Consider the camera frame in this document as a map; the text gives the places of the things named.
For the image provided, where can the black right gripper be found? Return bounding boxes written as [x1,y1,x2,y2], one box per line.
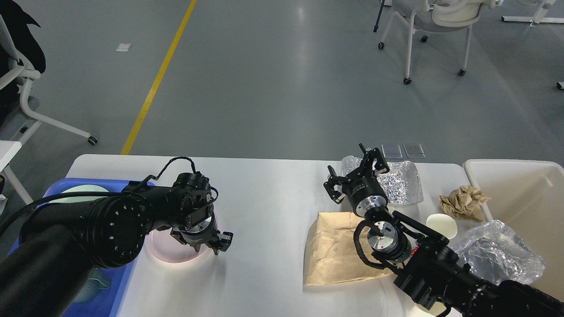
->
[323,143,390,219]

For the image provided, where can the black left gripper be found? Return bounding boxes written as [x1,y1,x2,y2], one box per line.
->
[171,214,234,256]

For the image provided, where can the pink plate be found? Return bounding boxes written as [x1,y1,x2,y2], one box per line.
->
[144,228,209,263]

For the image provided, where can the teal mug yellow inside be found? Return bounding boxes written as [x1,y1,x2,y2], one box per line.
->
[73,269,111,303]

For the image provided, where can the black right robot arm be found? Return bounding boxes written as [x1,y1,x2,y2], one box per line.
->
[323,143,564,317]

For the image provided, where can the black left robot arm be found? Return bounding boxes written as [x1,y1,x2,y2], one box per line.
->
[1,160,234,317]

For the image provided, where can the left floor socket plate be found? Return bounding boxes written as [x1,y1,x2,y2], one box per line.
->
[381,143,403,160]

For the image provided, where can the floor socket plate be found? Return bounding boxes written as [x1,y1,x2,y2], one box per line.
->
[381,143,403,160]
[403,143,427,159]

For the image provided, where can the crumpled aluminium foil sheet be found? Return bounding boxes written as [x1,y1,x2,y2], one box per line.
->
[338,156,424,209]

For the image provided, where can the right floor socket plate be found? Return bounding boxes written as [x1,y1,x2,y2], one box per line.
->
[403,143,427,159]

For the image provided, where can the brown paper bag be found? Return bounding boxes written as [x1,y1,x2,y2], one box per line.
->
[303,211,392,286]

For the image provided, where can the white paper cup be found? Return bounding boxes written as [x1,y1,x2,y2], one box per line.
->
[402,300,446,317]
[426,214,458,239]

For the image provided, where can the crumpled brown paper ball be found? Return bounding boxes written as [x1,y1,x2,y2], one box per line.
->
[439,185,491,222]

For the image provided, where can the blue plastic tray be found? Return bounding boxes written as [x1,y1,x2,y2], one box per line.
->
[1,193,149,317]

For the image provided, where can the light green plate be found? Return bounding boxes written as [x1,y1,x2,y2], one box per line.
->
[50,184,108,203]

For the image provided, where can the foil tray in plastic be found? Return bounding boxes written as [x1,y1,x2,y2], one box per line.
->
[451,220,545,285]

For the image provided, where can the beige plastic bin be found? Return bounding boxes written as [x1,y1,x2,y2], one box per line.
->
[463,160,564,300]

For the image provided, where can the white office chair right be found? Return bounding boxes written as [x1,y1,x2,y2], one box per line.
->
[378,0,502,85]

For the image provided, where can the white office chair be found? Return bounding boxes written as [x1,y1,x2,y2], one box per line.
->
[378,0,502,85]
[0,20,98,146]

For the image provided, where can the white paper on floor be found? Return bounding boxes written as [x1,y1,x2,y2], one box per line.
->
[115,43,132,52]

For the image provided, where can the white office chair left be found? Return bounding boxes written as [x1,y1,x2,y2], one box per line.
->
[0,20,98,146]

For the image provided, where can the white table base far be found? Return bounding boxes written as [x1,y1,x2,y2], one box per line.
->
[500,0,564,27]

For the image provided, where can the black jacket on chair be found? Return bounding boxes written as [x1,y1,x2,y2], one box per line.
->
[0,0,46,104]

